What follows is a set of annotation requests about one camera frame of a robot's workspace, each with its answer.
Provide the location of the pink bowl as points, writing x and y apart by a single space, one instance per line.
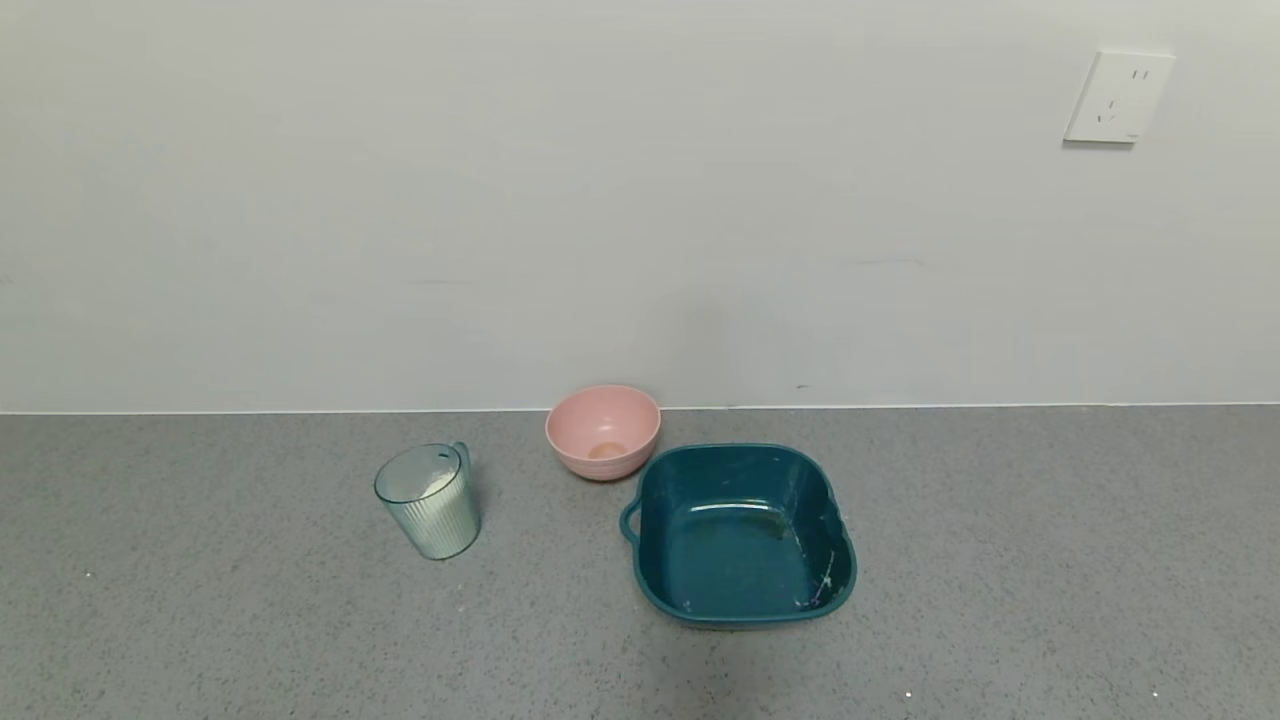
600 425

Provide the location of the transparent ribbed teal cup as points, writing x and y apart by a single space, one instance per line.
430 520

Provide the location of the teal square plastic tray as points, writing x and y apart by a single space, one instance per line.
735 560

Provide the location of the white wall socket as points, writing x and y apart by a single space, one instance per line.
1118 98

